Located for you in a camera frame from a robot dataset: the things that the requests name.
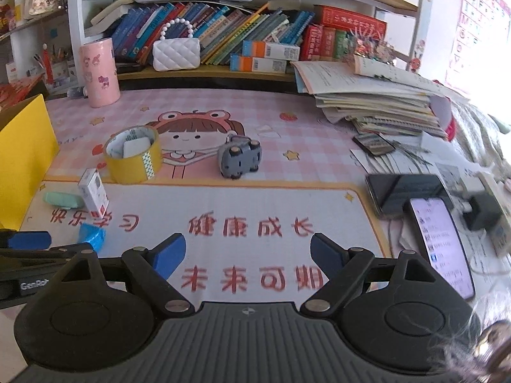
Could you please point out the yellow tape roll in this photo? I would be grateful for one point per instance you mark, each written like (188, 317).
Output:
(133, 163)

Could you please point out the blue packet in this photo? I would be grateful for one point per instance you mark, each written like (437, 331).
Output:
(92, 234)

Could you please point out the black charger adapter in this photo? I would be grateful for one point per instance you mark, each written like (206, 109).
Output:
(484, 209)

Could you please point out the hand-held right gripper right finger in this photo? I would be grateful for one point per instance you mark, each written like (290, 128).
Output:
(324, 253)

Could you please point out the large red dictionary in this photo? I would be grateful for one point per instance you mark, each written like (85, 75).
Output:
(351, 20)

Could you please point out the white eraser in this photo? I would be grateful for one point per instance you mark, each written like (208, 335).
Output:
(136, 147)

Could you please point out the small white box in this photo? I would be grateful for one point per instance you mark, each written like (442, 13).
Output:
(94, 192)

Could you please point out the pink cartoon cylinder holder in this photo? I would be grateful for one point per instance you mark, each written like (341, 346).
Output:
(99, 72)

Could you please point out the pink printed desk mat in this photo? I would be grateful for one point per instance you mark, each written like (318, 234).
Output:
(223, 207)

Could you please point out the loose paper sheets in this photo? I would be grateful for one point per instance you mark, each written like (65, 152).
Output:
(399, 163)

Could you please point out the red book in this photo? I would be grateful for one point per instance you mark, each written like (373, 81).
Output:
(322, 43)

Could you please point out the mint green eraser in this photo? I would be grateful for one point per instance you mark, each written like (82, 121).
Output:
(60, 199)

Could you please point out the orange blue white box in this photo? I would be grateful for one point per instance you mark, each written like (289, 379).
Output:
(259, 64)
(270, 50)

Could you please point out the stack of papers and notebooks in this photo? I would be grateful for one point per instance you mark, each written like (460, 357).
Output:
(379, 97)

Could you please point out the yellow board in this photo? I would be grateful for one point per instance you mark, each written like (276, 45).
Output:
(24, 159)

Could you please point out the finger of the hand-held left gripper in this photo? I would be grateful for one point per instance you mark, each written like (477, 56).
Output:
(40, 253)
(28, 240)

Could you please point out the wall poster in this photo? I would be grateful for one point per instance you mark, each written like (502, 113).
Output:
(481, 32)

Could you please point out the row of books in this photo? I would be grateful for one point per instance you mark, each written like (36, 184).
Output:
(223, 32)

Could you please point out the smartphone with lit screen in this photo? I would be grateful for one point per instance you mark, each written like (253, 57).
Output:
(441, 245)

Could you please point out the pen holder with pens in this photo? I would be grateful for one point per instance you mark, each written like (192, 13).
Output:
(54, 66)

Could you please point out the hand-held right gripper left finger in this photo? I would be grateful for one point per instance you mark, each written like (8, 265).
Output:
(172, 255)

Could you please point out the black smartphone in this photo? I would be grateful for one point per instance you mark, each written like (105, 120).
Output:
(407, 193)

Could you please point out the red white cloth item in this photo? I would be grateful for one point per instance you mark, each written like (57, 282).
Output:
(446, 115)

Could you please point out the grey toy car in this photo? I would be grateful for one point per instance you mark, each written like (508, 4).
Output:
(239, 156)

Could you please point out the white quilted handbag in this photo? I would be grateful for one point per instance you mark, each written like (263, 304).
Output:
(176, 51)

